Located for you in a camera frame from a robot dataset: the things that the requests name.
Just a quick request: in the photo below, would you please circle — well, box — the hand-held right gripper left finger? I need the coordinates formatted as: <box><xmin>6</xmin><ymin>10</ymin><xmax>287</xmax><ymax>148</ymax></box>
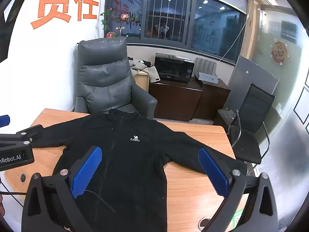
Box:
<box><xmin>22</xmin><ymin>146</ymin><xmax>103</xmax><ymax>232</ymax></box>

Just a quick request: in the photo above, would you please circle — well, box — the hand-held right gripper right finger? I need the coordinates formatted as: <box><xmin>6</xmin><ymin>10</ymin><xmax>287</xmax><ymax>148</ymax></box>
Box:
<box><xmin>198</xmin><ymin>147</ymin><xmax>279</xmax><ymax>232</ymax></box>

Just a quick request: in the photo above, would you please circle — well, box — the black fleece jacket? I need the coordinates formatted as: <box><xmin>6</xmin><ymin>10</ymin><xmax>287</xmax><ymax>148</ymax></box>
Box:
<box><xmin>31</xmin><ymin>109</ymin><xmax>248</xmax><ymax>232</ymax></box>

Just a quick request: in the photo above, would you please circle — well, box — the pile of light clothes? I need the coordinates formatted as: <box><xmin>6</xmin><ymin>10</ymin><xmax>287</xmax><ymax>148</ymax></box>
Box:
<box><xmin>129</xmin><ymin>57</ymin><xmax>161</xmax><ymax>84</ymax></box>

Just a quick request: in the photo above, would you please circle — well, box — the green table sticker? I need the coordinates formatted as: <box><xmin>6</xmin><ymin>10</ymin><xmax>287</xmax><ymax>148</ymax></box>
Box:
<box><xmin>232</xmin><ymin>210</ymin><xmax>243</xmax><ymax>226</ymax></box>

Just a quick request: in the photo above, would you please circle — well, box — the dark wooden cabinet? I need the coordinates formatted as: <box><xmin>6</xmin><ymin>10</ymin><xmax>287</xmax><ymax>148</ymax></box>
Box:
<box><xmin>148</xmin><ymin>76</ymin><xmax>203</xmax><ymax>122</ymax></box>
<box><xmin>193</xmin><ymin>78</ymin><xmax>231</xmax><ymax>121</ymax></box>

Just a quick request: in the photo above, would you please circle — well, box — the black mesh office chair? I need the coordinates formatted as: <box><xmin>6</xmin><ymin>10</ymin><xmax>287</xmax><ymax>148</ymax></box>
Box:
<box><xmin>214</xmin><ymin>82</ymin><xmax>276</xmax><ymax>165</ymax></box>

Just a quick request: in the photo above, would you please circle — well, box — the grey leather armchair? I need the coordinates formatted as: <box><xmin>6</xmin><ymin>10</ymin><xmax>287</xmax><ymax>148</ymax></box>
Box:
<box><xmin>72</xmin><ymin>37</ymin><xmax>158</xmax><ymax>120</ymax></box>

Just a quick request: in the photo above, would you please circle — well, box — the white cardboard box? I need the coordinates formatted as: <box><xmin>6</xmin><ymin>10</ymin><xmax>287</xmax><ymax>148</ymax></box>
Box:
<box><xmin>194</xmin><ymin>57</ymin><xmax>219</xmax><ymax>82</ymax></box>

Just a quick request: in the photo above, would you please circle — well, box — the frosted glass door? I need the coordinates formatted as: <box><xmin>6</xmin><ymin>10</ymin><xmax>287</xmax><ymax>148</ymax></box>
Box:
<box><xmin>241</xmin><ymin>3</ymin><xmax>303</xmax><ymax>136</ymax></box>

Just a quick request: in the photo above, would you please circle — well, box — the dark grey cabinet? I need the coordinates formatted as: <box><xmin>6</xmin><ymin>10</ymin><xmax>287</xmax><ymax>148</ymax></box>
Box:
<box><xmin>223</xmin><ymin>55</ymin><xmax>279</xmax><ymax>116</ymax></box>

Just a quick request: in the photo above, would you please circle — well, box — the light wooden cabinet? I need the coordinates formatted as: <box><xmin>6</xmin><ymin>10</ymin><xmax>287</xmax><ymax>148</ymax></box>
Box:
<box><xmin>134</xmin><ymin>70</ymin><xmax>149</xmax><ymax>92</ymax></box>

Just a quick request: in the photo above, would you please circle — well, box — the black microwave oven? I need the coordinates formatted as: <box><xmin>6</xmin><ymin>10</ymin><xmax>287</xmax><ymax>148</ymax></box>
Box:
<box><xmin>154</xmin><ymin>53</ymin><xmax>195</xmax><ymax>82</ymax></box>

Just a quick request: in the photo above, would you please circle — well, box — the green climbing plant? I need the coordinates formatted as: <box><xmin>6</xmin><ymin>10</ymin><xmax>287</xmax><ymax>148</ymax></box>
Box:
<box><xmin>100</xmin><ymin>8</ymin><xmax>114</xmax><ymax>33</ymax></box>

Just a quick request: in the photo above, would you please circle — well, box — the round orange door decal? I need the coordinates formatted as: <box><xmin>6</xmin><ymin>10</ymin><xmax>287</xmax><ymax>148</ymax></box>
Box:
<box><xmin>272</xmin><ymin>41</ymin><xmax>289</xmax><ymax>66</ymax></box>

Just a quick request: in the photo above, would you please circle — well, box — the large dark window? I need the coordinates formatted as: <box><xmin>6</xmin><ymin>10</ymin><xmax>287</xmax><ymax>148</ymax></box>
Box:
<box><xmin>105</xmin><ymin>0</ymin><xmax>247</xmax><ymax>64</ymax></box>

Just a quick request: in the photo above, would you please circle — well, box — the orange wall lettering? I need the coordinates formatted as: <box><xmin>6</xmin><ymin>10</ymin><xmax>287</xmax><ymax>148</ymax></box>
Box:
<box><xmin>30</xmin><ymin>0</ymin><xmax>100</xmax><ymax>29</ymax></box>

